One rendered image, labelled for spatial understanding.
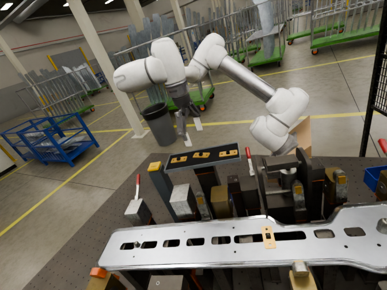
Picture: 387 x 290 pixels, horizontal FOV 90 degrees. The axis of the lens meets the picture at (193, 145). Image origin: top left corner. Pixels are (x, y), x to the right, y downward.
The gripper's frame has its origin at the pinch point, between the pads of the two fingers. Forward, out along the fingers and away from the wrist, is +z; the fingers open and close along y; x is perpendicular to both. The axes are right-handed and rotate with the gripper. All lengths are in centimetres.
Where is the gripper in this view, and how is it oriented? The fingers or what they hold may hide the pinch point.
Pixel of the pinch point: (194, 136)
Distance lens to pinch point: 89.7
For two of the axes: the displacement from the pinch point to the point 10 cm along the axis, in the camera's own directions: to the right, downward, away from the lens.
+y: -3.8, 5.7, -7.3
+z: 2.9, 8.2, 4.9
